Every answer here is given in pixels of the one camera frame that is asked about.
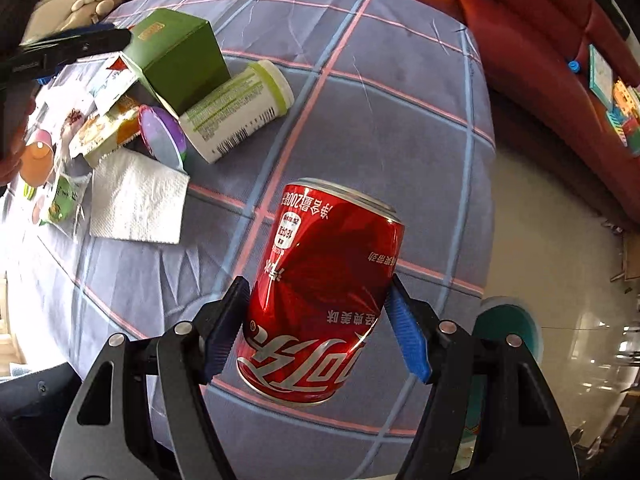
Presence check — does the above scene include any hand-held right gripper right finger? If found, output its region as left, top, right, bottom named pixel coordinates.
left=382, top=275, right=581, bottom=480

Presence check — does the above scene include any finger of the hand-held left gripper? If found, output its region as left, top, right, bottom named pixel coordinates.
left=20, top=24, right=132, bottom=63
left=0, top=52, right=68, bottom=86

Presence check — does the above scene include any white printed paper wrapper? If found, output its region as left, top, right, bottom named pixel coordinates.
left=32, top=60, right=103, bottom=131

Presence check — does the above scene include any white paper towel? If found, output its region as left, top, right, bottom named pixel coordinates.
left=89, top=149, right=191, bottom=245

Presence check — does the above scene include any teal round trash bin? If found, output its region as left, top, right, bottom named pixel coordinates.
left=462, top=297, right=544, bottom=463

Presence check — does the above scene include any pile of colourful toy blocks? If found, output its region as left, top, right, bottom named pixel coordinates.
left=604, top=77, right=640, bottom=157

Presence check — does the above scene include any yellow snack packet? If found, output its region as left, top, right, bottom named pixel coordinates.
left=69, top=107, right=143, bottom=168

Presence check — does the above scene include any white canister with green lid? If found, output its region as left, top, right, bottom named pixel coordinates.
left=179, top=60, right=295, bottom=164

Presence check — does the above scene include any pink and orange paper cup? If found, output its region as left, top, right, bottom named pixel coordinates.
left=19, top=129, right=55, bottom=187

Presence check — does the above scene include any dark red leather sofa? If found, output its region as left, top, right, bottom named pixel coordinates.
left=150, top=0, right=640, bottom=233

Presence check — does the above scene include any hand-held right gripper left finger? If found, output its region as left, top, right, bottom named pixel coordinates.
left=50, top=276, right=251, bottom=480

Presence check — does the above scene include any white bunny plush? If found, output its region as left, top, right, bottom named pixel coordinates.
left=24, top=0, right=145, bottom=43

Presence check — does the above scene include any purple round lid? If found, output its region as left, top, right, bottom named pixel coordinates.
left=137, top=105, right=190, bottom=173

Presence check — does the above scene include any plaid blue-grey cloth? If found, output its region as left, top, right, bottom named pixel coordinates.
left=0, top=0, right=497, bottom=437

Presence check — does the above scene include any green cardboard box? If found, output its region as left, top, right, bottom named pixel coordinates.
left=92, top=9, right=232, bottom=118

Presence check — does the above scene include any green snack wrapper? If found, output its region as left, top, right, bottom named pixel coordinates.
left=42, top=174, right=85, bottom=224

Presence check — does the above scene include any teal picture book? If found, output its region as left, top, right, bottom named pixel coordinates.
left=586, top=43, right=617, bottom=112

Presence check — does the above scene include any red soda can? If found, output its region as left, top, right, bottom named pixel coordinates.
left=236, top=177, right=406, bottom=405

